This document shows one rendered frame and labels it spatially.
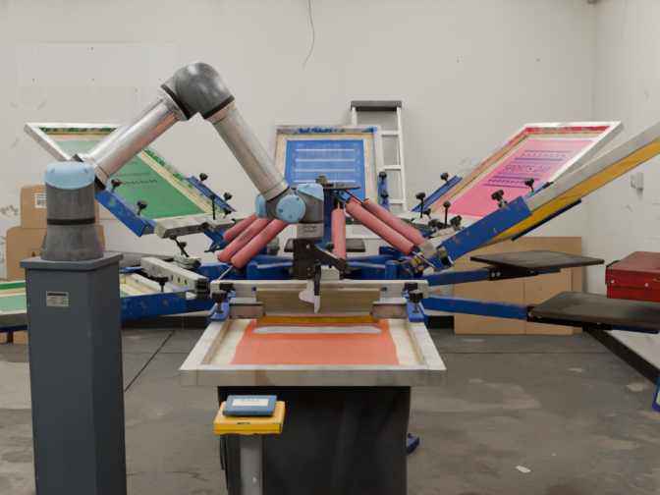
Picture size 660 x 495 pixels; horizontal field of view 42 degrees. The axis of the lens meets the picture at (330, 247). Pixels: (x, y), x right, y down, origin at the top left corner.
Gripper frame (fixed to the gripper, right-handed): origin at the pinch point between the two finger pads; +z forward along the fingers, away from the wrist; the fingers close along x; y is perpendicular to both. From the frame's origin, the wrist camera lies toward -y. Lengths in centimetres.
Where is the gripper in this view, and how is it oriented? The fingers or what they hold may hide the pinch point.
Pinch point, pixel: (318, 306)
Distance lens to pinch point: 246.3
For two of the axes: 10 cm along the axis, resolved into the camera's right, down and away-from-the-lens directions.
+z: 0.0, 9.9, 1.3
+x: -0.1, 1.3, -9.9
